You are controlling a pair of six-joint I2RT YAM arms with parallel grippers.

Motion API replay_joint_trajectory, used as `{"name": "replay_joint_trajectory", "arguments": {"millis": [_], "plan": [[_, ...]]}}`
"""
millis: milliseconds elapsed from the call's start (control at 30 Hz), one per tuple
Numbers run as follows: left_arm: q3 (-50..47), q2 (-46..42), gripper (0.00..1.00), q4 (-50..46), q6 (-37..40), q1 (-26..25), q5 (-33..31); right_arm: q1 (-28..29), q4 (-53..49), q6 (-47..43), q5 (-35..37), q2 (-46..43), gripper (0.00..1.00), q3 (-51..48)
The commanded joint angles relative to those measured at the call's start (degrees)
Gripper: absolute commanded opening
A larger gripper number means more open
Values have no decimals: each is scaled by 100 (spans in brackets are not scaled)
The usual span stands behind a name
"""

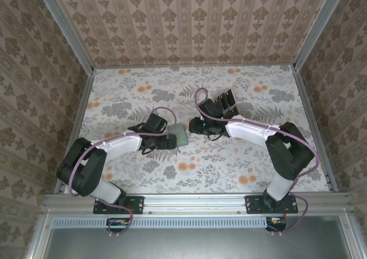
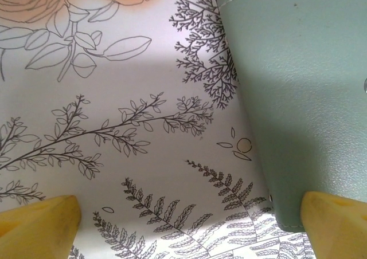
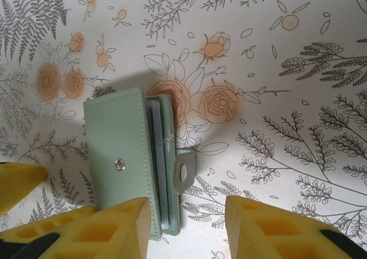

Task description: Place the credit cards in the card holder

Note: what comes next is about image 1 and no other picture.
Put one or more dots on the green card holder wallet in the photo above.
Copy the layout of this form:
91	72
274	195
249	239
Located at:
180	133

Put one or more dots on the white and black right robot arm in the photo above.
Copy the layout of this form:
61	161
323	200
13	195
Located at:
249	130

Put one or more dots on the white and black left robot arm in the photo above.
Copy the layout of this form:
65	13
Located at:
120	147

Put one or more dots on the clear acrylic card stand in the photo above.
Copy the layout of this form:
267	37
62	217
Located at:
229	107

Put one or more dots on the aluminium mounting beam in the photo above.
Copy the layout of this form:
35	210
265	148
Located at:
195	203

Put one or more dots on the grey metal cabinet top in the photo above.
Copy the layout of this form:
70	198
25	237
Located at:
195	244

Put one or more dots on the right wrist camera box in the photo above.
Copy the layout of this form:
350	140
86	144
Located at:
210	108

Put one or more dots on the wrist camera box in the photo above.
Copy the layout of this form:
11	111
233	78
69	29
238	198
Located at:
210	108
156	123

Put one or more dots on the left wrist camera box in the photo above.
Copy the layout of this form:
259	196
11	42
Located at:
156	123

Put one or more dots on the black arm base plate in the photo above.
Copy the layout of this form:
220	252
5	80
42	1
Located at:
252	204
137	204

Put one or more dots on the aluminium table side rail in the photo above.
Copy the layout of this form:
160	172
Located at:
81	110
310	113

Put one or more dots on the aluminium frame post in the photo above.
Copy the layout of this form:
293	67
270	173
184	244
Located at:
318	27
64	29

